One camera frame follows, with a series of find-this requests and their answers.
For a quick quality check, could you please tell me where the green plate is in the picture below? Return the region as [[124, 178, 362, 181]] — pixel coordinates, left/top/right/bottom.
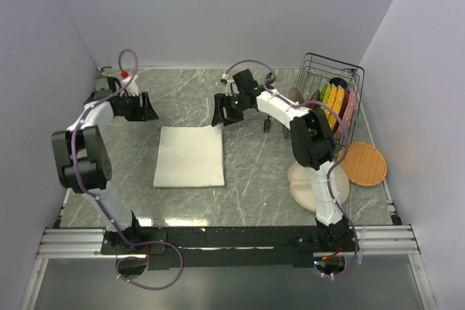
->
[[319, 83, 332, 104]]

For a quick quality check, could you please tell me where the black wire dish rack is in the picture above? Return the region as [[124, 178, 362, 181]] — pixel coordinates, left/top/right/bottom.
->
[[288, 53, 369, 142]]

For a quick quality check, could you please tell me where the brown round plate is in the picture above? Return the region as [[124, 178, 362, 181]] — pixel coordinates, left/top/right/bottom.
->
[[288, 87, 304, 105]]

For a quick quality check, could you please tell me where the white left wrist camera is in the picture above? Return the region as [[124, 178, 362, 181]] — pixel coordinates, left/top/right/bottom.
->
[[120, 70, 140, 97]]

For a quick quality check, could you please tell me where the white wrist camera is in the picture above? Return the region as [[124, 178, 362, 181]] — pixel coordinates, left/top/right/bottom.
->
[[120, 70, 140, 97], [220, 73, 239, 97]]

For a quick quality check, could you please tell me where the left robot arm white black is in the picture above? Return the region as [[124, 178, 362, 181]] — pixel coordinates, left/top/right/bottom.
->
[[51, 77, 158, 253]]

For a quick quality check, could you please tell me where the black fork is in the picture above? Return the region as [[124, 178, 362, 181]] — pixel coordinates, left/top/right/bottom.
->
[[263, 115, 272, 134]]

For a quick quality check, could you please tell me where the white cloth napkin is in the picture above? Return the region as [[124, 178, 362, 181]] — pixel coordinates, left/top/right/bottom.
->
[[153, 126, 225, 188]]

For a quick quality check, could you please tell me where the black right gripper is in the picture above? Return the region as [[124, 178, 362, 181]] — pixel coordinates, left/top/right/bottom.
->
[[211, 93, 248, 127]]

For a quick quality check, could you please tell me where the dark blue bowl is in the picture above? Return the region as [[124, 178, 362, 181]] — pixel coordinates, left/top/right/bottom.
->
[[329, 77, 348, 89]]

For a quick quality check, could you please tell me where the orange woven round placemat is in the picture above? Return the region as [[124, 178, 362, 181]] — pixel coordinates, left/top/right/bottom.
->
[[340, 142, 387, 187]]

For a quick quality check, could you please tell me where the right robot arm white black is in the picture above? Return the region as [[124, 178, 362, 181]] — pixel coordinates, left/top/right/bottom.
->
[[211, 69, 351, 251]]

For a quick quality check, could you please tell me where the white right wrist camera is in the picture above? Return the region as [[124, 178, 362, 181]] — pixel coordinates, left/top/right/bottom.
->
[[220, 73, 239, 97]]

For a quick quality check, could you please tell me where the aluminium frame rail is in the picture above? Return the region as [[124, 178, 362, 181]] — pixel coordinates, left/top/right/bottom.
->
[[36, 226, 421, 259]]

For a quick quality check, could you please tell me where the yellow plate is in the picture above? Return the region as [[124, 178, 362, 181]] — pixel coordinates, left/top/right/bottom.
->
[[325, 84, 341, 129]]

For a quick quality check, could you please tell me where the beige round plate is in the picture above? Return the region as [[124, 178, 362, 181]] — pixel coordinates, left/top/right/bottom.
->
[[288, 161, 350, 213]]

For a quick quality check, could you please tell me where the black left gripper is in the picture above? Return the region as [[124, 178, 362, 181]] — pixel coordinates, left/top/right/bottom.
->
[[118, 91, 160, 122]]

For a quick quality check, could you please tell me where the black spoon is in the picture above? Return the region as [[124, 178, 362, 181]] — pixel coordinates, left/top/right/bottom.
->
[[265, 73, 275, 89]]

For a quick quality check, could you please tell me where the orange plate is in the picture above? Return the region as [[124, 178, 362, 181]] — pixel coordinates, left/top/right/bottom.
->
[[333, 86, 345, 118]]

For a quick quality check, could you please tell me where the pink plate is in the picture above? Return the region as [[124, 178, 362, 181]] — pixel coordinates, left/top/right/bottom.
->
[[333, 88, 356, 139]]

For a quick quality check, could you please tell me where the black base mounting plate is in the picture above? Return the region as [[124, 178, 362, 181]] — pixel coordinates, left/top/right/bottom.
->
[[100, 226, 358, 271]]

